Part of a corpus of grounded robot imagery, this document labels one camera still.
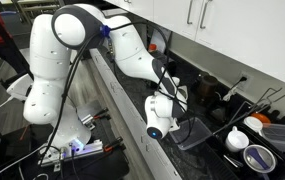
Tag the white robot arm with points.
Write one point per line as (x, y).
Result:
(83, 26)

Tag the white cup in rack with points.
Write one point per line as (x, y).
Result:
(236, 140)

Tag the orange lid creamer jar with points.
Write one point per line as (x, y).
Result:
(152, 47)

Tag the clear plastic container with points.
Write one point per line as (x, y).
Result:
(191, 133)

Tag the dark brown grinder jar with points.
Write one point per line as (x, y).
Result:
(205, 89)

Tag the white bowl orange lid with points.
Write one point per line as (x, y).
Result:
(256, 121)

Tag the black dish rack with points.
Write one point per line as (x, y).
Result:
(236, 152)

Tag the metal bowl with spoon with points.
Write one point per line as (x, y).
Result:
(259, 158)

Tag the white upper cabinets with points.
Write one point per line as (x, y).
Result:
(249, 31)

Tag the wall power outlet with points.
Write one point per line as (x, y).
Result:
(245, 81)

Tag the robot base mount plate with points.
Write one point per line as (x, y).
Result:
(54, 156)

